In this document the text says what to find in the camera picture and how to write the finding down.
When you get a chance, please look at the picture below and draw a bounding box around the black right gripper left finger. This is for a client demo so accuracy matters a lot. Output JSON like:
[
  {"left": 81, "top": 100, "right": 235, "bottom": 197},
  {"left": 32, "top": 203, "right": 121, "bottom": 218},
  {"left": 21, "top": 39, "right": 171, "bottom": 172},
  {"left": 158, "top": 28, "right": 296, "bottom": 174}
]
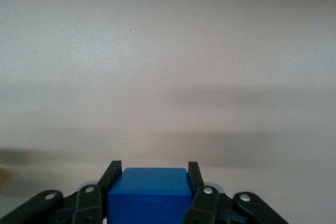
[{"left": 0, "top": 160, "right": 122, "bottom": 224}]

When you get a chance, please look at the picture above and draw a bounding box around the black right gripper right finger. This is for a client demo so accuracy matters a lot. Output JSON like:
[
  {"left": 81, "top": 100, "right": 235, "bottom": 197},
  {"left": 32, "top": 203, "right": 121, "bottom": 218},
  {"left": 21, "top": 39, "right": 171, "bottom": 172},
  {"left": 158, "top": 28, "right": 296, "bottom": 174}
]
[{"left": 181, "top": 161, "right": 289, "bottom": 224}]

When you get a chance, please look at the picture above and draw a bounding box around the blue wooden cube block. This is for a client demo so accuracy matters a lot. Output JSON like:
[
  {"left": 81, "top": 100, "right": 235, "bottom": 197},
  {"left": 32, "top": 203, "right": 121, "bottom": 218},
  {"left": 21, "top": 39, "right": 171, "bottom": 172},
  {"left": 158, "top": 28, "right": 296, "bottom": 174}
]
[{"left": 107, "top": 167, "right": 194, "bottom": 224}]

